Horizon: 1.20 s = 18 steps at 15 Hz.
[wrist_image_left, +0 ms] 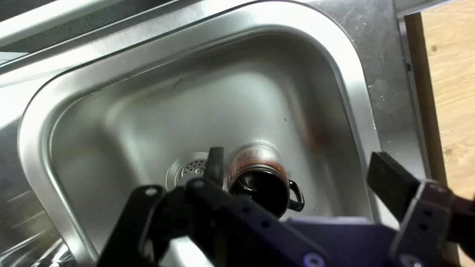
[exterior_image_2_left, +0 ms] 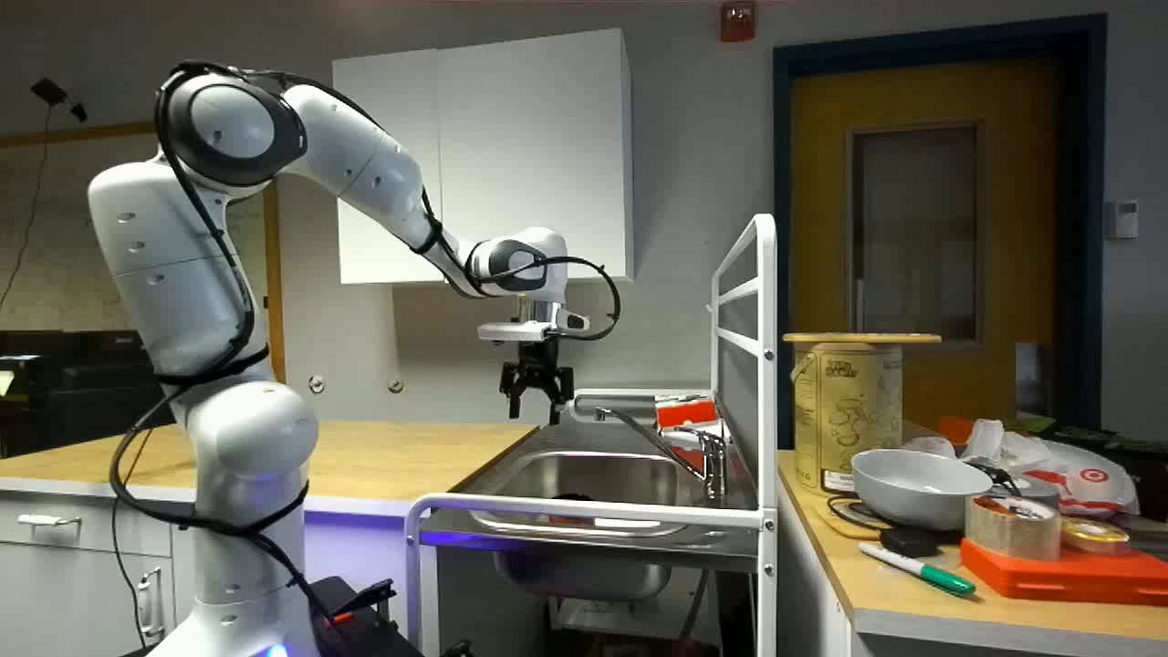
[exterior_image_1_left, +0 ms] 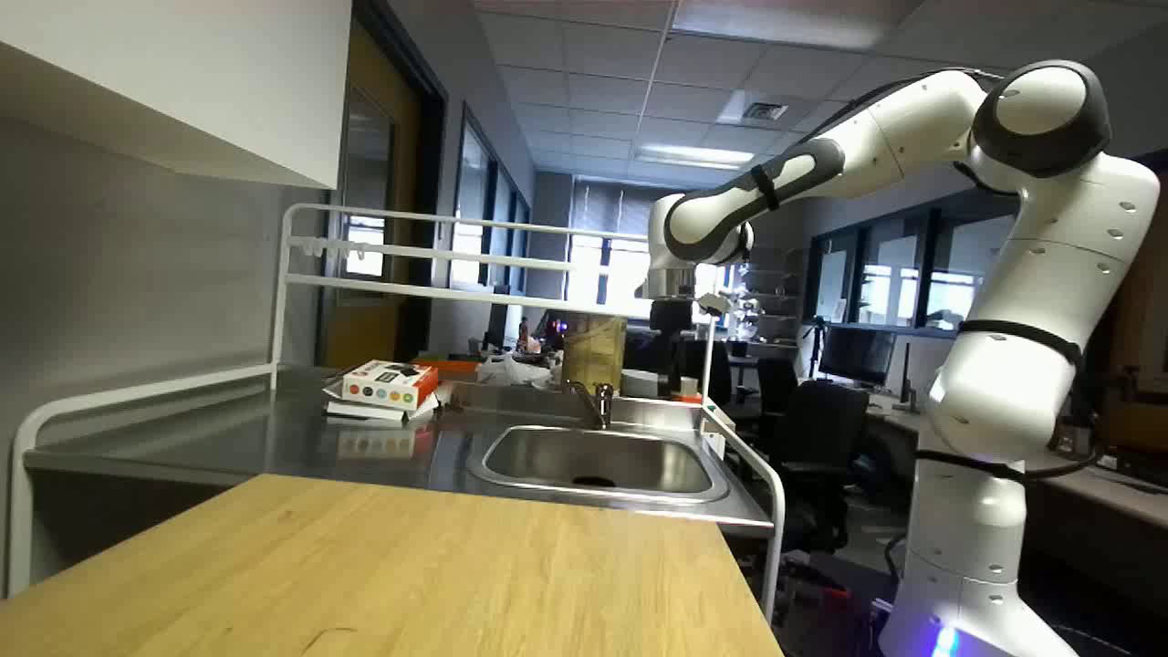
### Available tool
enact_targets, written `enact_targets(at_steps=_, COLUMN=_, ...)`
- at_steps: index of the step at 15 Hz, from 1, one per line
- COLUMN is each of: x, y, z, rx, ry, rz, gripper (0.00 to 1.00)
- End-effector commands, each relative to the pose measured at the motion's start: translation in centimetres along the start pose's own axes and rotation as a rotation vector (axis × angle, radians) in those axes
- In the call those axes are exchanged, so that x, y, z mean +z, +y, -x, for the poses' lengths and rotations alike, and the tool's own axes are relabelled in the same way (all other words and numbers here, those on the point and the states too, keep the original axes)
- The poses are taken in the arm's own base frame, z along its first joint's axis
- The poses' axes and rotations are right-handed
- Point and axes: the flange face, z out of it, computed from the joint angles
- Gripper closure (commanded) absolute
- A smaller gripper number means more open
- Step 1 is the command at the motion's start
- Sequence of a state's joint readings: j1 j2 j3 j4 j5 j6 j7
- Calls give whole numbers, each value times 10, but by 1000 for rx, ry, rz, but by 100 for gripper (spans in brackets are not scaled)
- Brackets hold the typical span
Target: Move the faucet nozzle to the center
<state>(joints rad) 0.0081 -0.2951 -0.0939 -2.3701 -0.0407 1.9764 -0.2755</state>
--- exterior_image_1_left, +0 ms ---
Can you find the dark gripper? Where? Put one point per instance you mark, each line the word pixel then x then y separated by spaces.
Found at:
pixel 673 310

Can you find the small metal faucet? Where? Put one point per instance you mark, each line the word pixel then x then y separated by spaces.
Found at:
pixel 599 407

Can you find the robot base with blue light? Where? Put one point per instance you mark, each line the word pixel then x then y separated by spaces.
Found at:
pixel 960 636

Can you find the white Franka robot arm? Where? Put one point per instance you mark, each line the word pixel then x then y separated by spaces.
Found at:
pixel 1035 316

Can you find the yellow brown bag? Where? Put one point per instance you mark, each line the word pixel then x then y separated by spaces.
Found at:
pixel 594 353

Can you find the stainless steel sink basin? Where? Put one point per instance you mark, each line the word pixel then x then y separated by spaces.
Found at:
pixel 595 461

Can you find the clear plastic bag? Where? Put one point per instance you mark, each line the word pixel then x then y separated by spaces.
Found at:
pixel 512 371

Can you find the black office chair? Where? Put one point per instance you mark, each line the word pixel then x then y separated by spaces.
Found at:
pixel 820 451

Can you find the dark computer monitor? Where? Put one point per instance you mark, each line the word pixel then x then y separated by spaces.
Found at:
pixel 856 354

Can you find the small rectangular ceiling light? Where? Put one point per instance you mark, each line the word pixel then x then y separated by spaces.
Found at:
pixel 696 155

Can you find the orange flat item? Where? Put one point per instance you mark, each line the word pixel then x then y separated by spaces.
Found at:
pixel 446 366

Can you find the ceiling air vent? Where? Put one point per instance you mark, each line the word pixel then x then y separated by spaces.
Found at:
pixel 764 109

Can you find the white colourful printed box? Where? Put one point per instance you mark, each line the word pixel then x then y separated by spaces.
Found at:
pixel 388 384

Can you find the flat white book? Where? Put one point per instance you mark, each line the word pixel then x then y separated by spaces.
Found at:
pixel 365 411

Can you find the large ceiling light panel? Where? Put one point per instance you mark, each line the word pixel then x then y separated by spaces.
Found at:
pixel 777 22

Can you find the brown wooden door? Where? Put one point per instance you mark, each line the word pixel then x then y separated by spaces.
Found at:
pixel 378 123

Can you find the stainless steel counter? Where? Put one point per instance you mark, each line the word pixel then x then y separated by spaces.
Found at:
pixel 279 440

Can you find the white tubular rail frame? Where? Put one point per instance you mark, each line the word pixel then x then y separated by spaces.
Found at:
pixel 365 250

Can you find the white wall cabinet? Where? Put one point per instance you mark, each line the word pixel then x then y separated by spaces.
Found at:
pixel 184 74

